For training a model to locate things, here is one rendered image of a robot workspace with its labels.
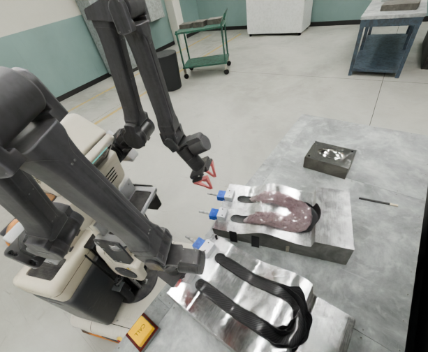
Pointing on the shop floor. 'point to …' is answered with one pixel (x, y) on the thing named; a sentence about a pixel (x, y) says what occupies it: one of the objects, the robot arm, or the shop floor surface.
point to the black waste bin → (170, 69)
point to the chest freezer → (278, 16)
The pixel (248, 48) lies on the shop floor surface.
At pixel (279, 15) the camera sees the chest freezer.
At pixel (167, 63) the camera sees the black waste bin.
